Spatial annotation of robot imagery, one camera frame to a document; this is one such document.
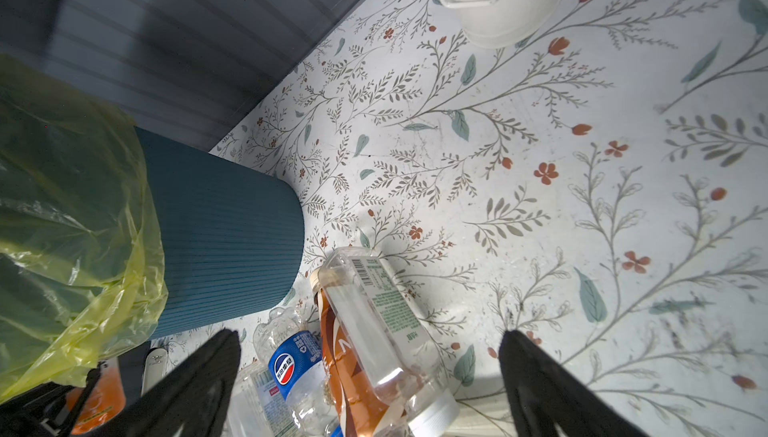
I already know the floral table mat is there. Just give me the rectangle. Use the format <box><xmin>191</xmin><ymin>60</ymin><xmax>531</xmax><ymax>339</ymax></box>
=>
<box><xmin>211</xmin><ymin>0</ymin><xmax>767</xmax><ymax>436</ymax></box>

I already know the teal waste bin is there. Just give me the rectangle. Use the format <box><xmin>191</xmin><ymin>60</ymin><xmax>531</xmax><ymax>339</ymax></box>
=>
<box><xmin>135</xmin><ymin>128</ymin><xmax>304</xmax><ymax>339</ymax></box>

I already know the brown Nescafe bottle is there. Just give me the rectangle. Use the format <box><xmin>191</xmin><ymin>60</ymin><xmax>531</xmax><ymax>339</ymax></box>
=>
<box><xmin>309</xmin><ymin>268</ymin><xmax>403</xmax><ymax>437</ymax></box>

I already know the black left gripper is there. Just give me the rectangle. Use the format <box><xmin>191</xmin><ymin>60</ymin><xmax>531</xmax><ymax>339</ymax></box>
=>
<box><xmin>1</xmin><ymin>368</ymin><xmax>101</xmax><ymax>437</ymax></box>

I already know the blue Pepsi label bottle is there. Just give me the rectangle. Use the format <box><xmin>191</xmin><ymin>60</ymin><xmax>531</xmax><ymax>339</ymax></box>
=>
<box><xmin>253</xmin><ymin>307</ymin><xmax>343</xmax><ymax>436</ymax></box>

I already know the yellow plastic bin liner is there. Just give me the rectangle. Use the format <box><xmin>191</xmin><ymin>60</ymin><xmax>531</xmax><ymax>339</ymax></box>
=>
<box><xmin>1</xmin><ymin>55</ymin><xmax>168</xmax><ymax>401</ymax></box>

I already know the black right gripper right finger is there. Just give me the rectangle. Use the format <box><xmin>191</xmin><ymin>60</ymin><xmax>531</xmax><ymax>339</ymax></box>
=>
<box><xmin>498</xmin><ymin>330</ymin><xmax>645</xmax><ymax>436</ymax></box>

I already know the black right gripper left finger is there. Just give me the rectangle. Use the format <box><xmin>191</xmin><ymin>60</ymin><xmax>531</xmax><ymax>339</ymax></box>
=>
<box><xmin>95</xmin><ymin>329</ymin><xmax>241</xmax><ymax>437</ymax></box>

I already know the orange label bottle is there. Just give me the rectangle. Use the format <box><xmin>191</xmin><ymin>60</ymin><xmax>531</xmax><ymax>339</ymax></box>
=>
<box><xmin>71</xmin><ymin>357</ymin><xmax>126</xmax><ymax>435</ymax></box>

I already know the clear bottle green cap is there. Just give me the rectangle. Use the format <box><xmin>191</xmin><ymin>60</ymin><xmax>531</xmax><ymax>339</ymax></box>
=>
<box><xmin>226</xmin><ymin>362</ymin><xmax>302</xmax><ymax>437</ymax></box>

